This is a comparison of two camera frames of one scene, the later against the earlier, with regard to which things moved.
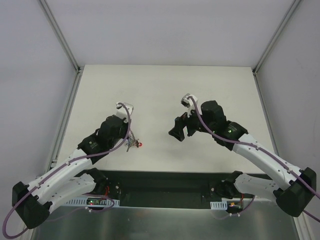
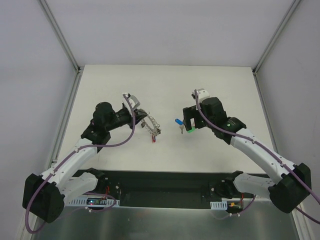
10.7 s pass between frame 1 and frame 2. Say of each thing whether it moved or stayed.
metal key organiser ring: moved
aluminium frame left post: stayed
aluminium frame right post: stayed
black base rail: stayed
